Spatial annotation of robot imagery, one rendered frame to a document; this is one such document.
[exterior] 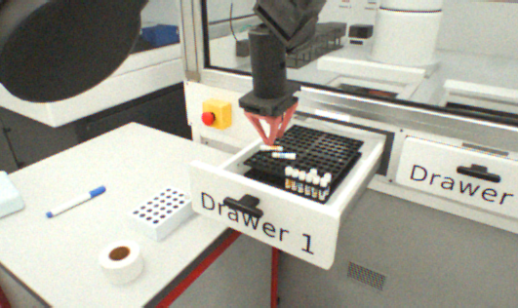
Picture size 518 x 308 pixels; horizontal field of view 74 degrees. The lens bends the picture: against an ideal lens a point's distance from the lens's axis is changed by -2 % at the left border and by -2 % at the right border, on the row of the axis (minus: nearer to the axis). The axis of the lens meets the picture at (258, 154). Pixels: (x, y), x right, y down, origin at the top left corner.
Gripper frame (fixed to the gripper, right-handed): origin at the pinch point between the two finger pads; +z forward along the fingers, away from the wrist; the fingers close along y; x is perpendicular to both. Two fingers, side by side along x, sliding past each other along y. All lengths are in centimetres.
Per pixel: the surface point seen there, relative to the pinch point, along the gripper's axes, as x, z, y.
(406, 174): -20.0, 15.5, 20.9
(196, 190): 10.0, 8.1, -12.1
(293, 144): 2.6, 9.0, 10.9
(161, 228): 15.7, 16.0, -18.4
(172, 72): 80, 18, 44
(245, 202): -2.9, 4.2, -13.1
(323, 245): -15.8, 8.9, -10.8
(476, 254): -38, 33, 23
